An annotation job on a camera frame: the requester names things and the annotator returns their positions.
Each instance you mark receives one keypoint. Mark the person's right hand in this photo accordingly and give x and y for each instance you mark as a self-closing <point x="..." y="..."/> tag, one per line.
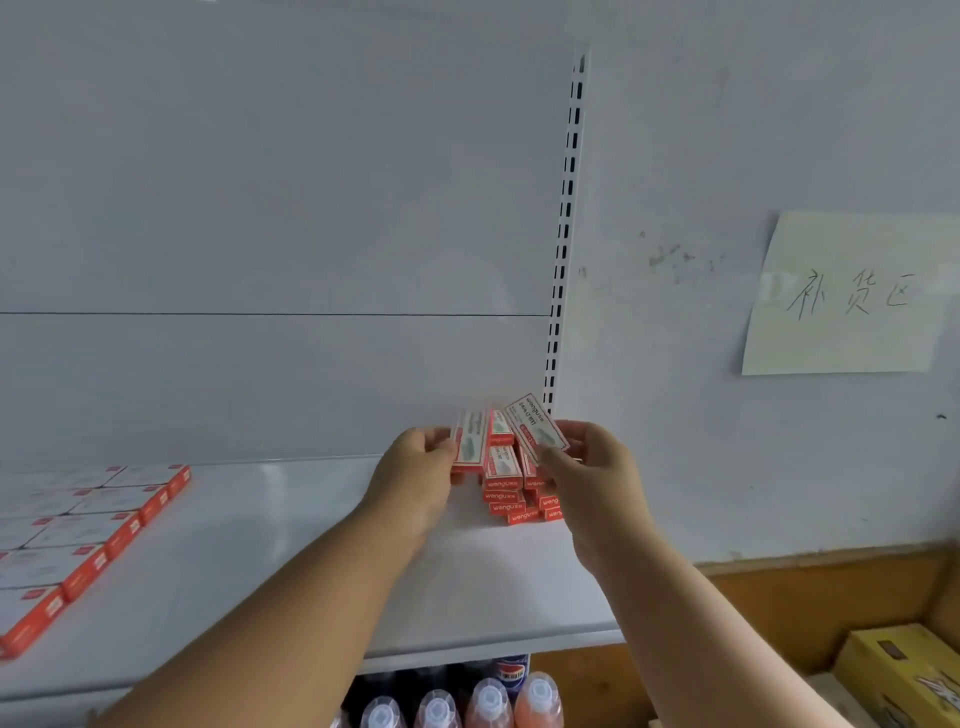
<point x="600" y="502"/>

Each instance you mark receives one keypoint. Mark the person's left hand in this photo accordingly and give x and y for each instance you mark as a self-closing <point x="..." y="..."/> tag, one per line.
<point x="409" y="487"/>

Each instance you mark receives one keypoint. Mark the person's right thumb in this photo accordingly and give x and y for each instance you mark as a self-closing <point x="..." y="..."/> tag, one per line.
<point x="553" y="466"/>

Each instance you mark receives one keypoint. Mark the person's left fingers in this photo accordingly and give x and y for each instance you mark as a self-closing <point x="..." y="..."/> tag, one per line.
<point x="439" y="442"/>

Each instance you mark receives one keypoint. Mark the red white staple box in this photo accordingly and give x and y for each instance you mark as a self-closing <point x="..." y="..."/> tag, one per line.
<point x="534" y="427"/>
<point x="471" y="442"/>

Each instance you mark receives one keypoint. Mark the person's left forearm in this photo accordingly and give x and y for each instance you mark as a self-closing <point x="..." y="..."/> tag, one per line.
<point x="292" y="622"/>

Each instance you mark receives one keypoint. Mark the person's right forearm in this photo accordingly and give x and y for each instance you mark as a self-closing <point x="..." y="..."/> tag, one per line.
<point x="712" y="645"/>

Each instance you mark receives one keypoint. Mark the pile of small red boxes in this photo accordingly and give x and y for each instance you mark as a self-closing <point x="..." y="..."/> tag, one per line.
<point x="510" y="487"/>

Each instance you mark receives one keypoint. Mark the white metal shelf board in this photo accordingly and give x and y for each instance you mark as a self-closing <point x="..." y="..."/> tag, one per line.
<point x="465" y="577"/>

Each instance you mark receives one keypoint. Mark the blue label soda bottle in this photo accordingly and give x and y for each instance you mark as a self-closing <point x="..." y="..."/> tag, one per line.
<point x="511" y="671"/>

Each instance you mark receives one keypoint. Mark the orange drink bottle clear cap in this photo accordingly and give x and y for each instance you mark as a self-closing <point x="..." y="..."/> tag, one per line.
<point x="489" y="705"/>
<point x="539" y="701"/>

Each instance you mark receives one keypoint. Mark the white shelf back panel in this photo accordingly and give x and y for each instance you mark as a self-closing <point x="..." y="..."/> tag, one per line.
<point x="285" y="225"/>

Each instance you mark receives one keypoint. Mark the pink drink bottle clear cap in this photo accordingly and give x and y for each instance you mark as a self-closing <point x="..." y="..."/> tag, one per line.
<point x="382" y="714"/>
<point x="438" y="710"/>

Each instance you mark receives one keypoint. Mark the pale yellow paper note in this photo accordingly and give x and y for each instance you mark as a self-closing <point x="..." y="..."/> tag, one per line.
<point x="847" y="292"/>

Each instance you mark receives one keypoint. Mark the row of flat orange cartons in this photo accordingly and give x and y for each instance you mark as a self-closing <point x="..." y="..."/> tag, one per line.
<point x="67" y="540"/>

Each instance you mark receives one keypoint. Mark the yellow cardboard carton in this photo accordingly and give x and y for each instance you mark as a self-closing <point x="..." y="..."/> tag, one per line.
<point x="904" y="675"/>

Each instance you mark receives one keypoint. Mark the white slotted upright rail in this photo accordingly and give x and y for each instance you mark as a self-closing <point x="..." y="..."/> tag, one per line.
<point x="566" y="247"/>

